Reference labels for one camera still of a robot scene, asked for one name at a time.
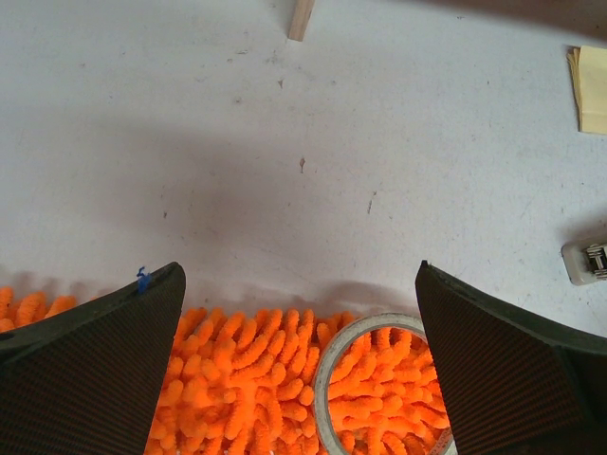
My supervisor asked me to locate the grey black stapler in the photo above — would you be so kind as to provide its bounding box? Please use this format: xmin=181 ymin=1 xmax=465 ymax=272
xmin=561 ymin=242 xmax=606 ymax=286

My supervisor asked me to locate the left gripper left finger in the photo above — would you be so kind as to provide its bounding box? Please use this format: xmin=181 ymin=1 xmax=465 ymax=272
xmin=1 ymin=263 xmax=186 ymax=454

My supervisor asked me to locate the orange microfiber duster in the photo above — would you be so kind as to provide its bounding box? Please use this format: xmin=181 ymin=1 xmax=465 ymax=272
xmin=0 ymin=285 xmax=451 ymax=455

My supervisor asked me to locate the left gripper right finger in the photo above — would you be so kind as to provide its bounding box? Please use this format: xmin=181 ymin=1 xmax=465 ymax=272
xmin=415 ymin=262 xmax=606 ymax=454

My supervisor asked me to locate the clear tape roll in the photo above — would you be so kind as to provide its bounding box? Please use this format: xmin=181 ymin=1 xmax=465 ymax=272
xmin=313 ymin=313 xmax=456 ymax=454

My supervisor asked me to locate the yellow sticky note pad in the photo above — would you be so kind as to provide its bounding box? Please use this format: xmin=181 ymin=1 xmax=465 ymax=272
xmin=567 ymin=45 xmax=607 ymax=136

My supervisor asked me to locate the wooden bookshelf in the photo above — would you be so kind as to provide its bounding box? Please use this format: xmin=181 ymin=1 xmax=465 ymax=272
xmin=287 ymin=0 xmax=315 ymax=42

